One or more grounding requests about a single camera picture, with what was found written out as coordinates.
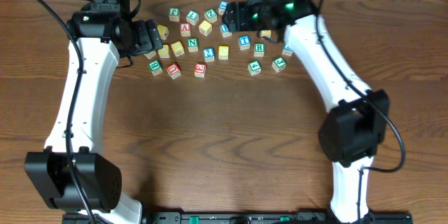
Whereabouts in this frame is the green R block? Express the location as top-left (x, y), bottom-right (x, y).
top-left (254, 43), bottom-right (265, 57)

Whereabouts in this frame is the yellow C block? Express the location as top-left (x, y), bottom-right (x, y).
top-left (218, 45), bottom-right (230, 60)

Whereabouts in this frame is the yellow o block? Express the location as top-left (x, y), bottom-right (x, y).
top-left (157, 44), bottom-right (170, 59)
top-left (259, 30), bottom-right (272, 39)

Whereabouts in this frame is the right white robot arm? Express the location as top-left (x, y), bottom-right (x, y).
top-left (223, 0), bottom-right (389, 223)

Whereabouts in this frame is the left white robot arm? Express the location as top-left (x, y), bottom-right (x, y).
top-left (24, 0), bottom-right (162, 223)

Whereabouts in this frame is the yellow block near left gripper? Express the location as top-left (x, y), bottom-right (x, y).
top-left (157, 24), bottom-right (169, 40)

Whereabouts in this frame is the blue top block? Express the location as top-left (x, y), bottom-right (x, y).
top-left (218, 1), bottom-right (228, 15)

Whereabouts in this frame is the blue F block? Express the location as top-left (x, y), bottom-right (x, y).
top-left (220, 24), bottom-right (232, 38)

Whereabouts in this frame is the green V block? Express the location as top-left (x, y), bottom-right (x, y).
top-left (144, 51), bottom-right (157, 60)

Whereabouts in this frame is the blue T block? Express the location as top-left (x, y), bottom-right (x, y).
top-left (238, 35), bottom-right (251, 50)

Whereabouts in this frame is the green Z block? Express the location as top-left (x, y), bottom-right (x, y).
top-left (204, 8), bottom-right (218, 23)

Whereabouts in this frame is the green B block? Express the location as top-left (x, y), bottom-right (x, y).
top-left (148, 59), bottom-right (163, 76)

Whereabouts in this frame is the yellow S block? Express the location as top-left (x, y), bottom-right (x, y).
top-left (171, 41), bottom-right (185, 57)

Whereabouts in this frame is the yellow block upper middle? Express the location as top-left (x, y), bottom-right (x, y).
top-left (199, 20), bottom-right (213, 36)

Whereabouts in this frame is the green P block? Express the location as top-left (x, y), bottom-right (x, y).
top-left (169, 8), bottom-right (180, 22)

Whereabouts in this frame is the red A block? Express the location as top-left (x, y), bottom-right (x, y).
top-left (180, 22), bottom-right (191, 37)

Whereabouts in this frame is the red U block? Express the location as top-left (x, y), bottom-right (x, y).
top-left (167, 62), bottom-right (181, 80)

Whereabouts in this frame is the blue 2 block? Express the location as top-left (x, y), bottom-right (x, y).
top-left (203, 48), bottom-right (215, 62)

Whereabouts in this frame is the green N block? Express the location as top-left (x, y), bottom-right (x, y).
top-left (187, 38), bottom-right (199, 53)

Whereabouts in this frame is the green 4 block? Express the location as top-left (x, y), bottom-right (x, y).
top-left (248, 60), bottom-right (262, 76)

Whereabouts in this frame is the blue L block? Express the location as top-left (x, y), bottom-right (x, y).
top-left (282, 43), bottom-right (293, 56)

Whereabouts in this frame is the green J block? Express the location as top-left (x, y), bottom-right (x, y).
top-left (272, 57), bottom-right (287, 73)

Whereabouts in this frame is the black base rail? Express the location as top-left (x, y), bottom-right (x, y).
top-left (62, 210), bottom-right (413, 224)

